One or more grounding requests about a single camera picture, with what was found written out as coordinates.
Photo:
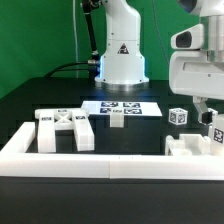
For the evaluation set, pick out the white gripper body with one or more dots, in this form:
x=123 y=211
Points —
x=197 y=65

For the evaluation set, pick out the white chair seat part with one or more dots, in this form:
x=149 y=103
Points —
x=187 y=145

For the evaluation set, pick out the white U-shaped fence frame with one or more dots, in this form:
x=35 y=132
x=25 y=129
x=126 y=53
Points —
x=15 y=160

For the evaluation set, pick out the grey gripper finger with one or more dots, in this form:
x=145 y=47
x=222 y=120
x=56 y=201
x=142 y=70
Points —
x=204 y=116

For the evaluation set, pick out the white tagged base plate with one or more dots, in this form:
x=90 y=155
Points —
x=150 y=109

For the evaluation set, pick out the left white tagged cube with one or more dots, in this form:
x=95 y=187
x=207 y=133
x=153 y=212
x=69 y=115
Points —
x=178 y=116

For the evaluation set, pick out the white tagged cube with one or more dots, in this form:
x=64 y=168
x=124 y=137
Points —
x=213 y=111
x=178 y=116

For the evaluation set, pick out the white chair back part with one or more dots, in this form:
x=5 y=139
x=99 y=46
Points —
x=64 y=119

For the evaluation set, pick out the right white tagged cube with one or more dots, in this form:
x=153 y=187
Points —
x=213 y=111

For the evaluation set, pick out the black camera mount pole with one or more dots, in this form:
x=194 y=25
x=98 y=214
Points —
x=88 y=6

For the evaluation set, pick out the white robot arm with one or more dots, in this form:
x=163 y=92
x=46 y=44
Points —
x=122 y=66

